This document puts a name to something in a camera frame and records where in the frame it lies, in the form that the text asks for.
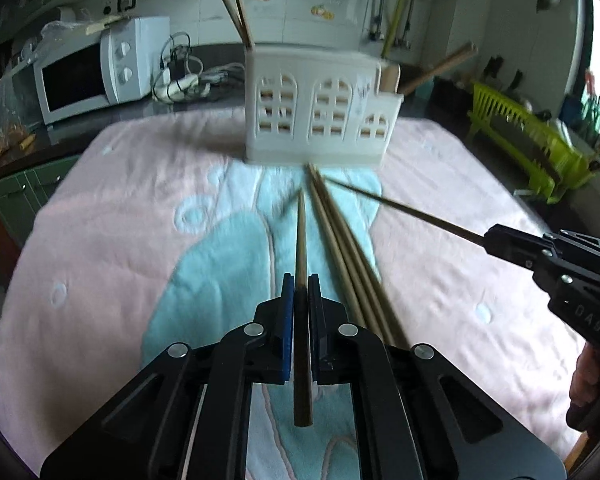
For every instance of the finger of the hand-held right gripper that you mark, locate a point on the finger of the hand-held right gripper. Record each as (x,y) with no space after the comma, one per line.
(585,246)
(510,245)

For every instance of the green plastic dish rack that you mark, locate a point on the green plastic dish rack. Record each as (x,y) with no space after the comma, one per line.
(515,125)

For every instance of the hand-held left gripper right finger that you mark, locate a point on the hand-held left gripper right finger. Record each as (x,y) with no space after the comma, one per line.
(317,350)

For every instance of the person's right hand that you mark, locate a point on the person's right hand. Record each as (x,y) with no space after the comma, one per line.
(585,390)

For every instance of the beige flat board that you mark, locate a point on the beige flat board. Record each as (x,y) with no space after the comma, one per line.
(102,22)

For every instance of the pink towel with blue print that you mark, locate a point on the pink towel with blue print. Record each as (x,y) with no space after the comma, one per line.
(105,270)

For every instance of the clear plastic bag of food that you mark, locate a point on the clear plastic bag of food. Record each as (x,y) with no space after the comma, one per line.
(5,130)

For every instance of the small tan food piece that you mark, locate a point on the small tan food piece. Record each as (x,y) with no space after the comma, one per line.
(27,142)

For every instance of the crumpled clear plastic bag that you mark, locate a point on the crumpled clear plastic bag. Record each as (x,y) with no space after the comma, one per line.
(60,30)

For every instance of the white power strip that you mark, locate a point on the white power strip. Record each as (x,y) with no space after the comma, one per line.
(175,89)

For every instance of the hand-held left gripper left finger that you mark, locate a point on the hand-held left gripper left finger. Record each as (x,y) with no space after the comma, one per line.
(287,330)

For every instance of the green base cabinet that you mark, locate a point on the green base cabinet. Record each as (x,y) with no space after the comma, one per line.
(25,195)

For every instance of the dark flat board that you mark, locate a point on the dark flat board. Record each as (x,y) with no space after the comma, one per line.
(542,157)

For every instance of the white plastic chopstick holder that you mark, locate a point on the white plastic chopstick holder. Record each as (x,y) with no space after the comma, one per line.
(300,150)

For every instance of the white microwave oven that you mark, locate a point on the white microwave oven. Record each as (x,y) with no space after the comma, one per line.
(70,82)

